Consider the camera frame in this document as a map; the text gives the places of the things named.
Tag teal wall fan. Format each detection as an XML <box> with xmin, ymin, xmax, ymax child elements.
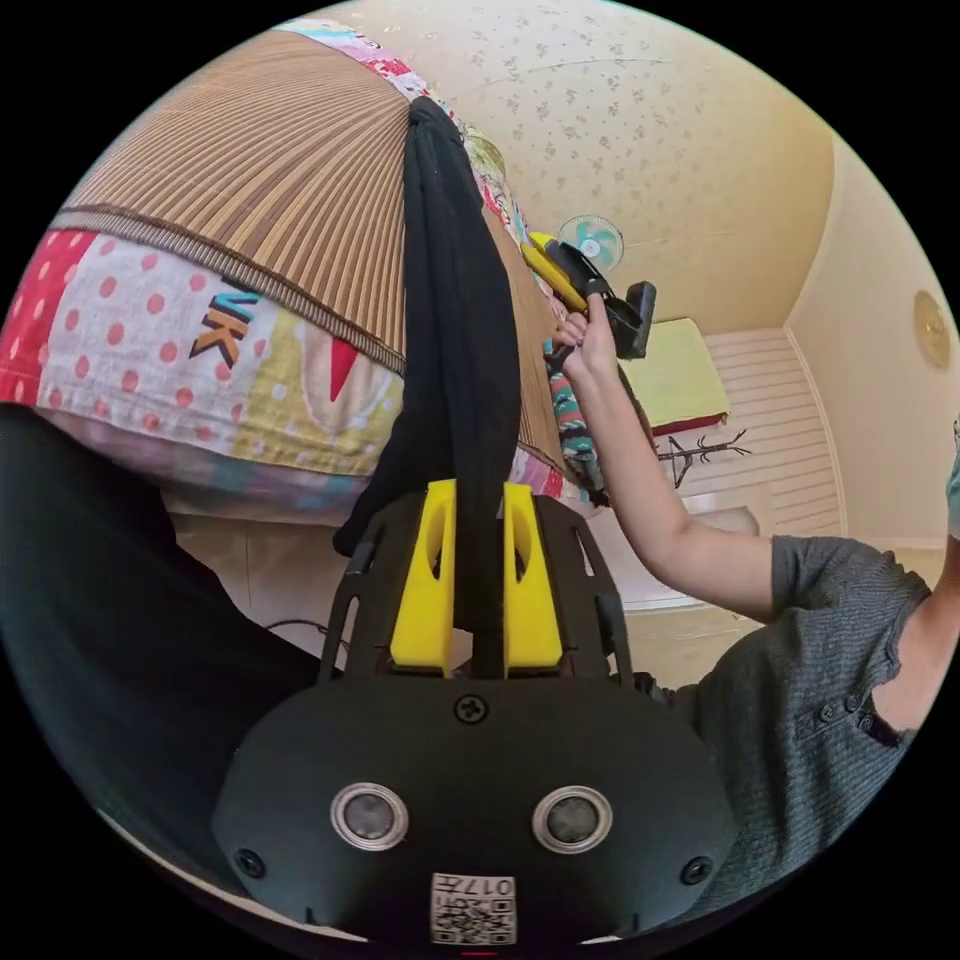
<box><xmin>556</xmin><ymin>215</ymin><xmax>625</xmax><ymax>273</ymax></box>

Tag person's right forearm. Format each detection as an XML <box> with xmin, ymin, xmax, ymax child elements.
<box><xmin>566</xmin><ymin>359</ymin><xmax>778</xmax><ymax>624</ymax></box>

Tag black coat rack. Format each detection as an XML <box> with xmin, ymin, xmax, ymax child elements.
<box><xmin>656</xmin><ymin>428</ymin><xmax>754</xmax><ymax>490</ymax></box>

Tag pile of clothes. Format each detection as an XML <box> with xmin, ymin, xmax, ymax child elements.
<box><xmin>542</xmin><ymin>337</ymin><xmax>613</xmax><ymax>511</ymax></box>

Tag yellow-green cloth with red edge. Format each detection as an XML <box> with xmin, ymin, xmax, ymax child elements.
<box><xmin>618</xmin><ymin>316</ymin><xmax>733</xmax><ymax>439</ymax></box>

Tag black pants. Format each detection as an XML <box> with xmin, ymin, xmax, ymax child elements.
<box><xmin>332</xmin><ymin>95</ymin><xmax>523</xmax><ymax>680</ymax></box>

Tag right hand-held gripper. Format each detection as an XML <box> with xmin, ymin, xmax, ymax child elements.
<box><xmin>521</xmin><ymin>231</ymin><xmax>637</xmax><ymax>333</ymax></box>

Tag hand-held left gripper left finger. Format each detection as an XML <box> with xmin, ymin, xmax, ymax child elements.
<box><xmin>389</xmin><ymin>479</ymin><xmax>457</xmax><ymax>670</ymax></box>

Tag bed with woven mat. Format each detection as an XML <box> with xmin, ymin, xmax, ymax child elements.
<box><xmin>0</xmin><ymin>16</ymin><xmax>609</xmax><ymax>624</ymax></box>

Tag person's right hand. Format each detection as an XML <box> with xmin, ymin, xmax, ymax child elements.
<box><xmin>551</xmin><ymin>294</ymin><xmax>624</xmax><ymax>384</ymax></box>

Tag person's body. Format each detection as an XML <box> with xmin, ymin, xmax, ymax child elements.
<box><xmin>0</xmin><ymin>404</ymin><xmax>960</xmax><ymax>939</ymax></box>

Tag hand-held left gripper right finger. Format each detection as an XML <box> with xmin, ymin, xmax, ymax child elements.
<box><xmin>501</xmin><ymin>482</ymin><xmax>563</xmax><ymax>672</ymax></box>

